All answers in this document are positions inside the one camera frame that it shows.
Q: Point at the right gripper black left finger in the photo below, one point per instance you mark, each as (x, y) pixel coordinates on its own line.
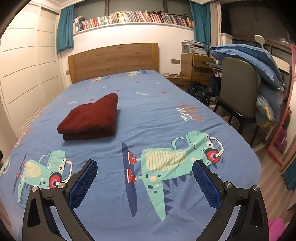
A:
(38, 220)

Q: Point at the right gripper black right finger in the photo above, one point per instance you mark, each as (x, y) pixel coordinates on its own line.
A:
(251, 222)

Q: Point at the dark red knit sweater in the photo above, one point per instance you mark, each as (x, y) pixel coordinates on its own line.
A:
(90, 121)

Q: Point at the pink framed mirror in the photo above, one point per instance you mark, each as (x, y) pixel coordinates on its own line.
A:
(282, 145)

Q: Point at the blue dinosaur print bedsheet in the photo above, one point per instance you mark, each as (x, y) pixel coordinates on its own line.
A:
(144, 188)

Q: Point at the black backpack on floor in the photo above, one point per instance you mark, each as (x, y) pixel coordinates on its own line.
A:
(196, 90)

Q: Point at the grey chair with black legs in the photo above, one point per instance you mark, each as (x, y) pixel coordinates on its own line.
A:
(238, 93)

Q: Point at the wooden bedside cabinet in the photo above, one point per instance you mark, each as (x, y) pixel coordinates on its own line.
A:
(193, 68)

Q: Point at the white built-in wardrobe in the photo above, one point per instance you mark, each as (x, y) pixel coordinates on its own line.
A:
(30, 73)

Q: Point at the grey printer on cabinet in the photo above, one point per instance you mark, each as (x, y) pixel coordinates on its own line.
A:
(193, 47)

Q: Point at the white desk lamp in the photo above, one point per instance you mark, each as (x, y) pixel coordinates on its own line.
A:
(260, 40)

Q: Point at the wooden headboard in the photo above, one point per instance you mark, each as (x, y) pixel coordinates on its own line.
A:
(112, 60)

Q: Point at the teal left curtain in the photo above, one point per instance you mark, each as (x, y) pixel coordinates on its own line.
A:
(65, 39)

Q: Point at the teal curtain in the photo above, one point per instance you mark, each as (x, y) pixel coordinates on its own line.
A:
(65, 39)
(202, 22)

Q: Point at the teal right curtain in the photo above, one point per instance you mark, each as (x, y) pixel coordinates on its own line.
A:
(202, 22)

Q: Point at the row of books on shelf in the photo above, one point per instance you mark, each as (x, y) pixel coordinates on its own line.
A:
(80, 23)

